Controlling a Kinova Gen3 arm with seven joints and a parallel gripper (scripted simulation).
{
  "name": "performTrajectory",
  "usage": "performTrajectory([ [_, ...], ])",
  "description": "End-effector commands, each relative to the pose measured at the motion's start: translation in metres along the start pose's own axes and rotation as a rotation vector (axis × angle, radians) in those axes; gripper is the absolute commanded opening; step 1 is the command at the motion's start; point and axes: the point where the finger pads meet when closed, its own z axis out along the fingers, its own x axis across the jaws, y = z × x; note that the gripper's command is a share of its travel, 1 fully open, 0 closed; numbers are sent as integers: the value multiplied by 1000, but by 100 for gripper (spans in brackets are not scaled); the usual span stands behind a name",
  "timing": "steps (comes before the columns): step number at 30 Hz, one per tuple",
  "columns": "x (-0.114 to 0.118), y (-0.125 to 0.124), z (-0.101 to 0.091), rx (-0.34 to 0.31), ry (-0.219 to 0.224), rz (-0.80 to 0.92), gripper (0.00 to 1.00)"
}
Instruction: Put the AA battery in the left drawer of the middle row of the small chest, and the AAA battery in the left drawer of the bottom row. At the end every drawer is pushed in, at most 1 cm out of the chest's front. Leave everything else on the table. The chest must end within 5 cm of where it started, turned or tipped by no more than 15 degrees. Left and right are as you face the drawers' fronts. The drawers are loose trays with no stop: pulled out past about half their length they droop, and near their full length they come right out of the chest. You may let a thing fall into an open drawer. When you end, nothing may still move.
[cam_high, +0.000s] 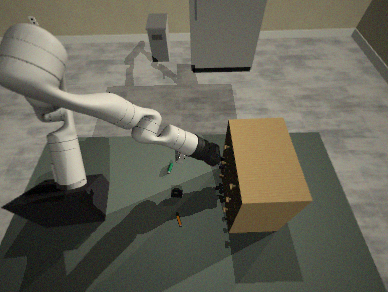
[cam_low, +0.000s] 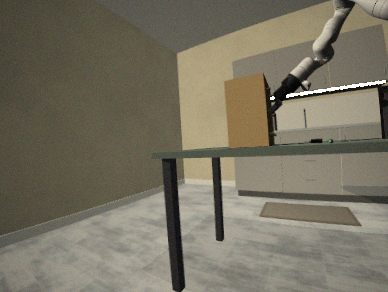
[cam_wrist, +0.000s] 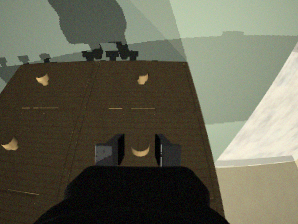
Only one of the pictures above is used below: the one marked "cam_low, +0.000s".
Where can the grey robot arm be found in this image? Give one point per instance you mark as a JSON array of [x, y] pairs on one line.
[[321, 47]]

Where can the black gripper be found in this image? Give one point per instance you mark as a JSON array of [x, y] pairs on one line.
[[290, 84]]

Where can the small wooden chest of drawers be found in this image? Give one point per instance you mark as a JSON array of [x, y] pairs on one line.
[[246, 112]]

